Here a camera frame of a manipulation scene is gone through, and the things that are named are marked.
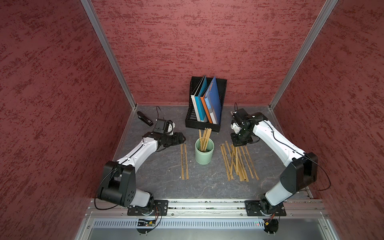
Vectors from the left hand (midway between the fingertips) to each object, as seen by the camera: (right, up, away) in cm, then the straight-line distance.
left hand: (180, 142), depth 87 cm
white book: (+9, +25, 0) cm, 27 cm away
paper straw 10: (+1, -13, +3) cm, 13 cm away
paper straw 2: (+41, -13, +3) cm, 43 cm away
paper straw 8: (+28, -13, +3) cm, 31 cm away
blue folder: (+21, +32, +8) cm, 40 cm away
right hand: (+32, -1, -7) cm, 33 cm away
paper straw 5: (+33, -9, -6) cm, 35 cm away
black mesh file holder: (+6, +13, +23) cm, 27 cm away
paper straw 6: (+32, -10, +5) cm, 34 cm away
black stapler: (-30, +15, +23) cm, 40 cm away
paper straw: (+45, -20, -2) cm, 49 cm away
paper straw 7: (+29, -12, +3) cm, 32 cm away
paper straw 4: (+33, -11, +3) cm, 35 cm away
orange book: (+14, +25, -1) cm, 29 cm away
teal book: (+12, +25, 0) cm, 28 cm away
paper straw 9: (+4, -12, +3) cm, 13 cm away
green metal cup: (+14, -8, -2) cm, 17 cm away
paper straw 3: (+37, -20, -2) cm, 42 cm away
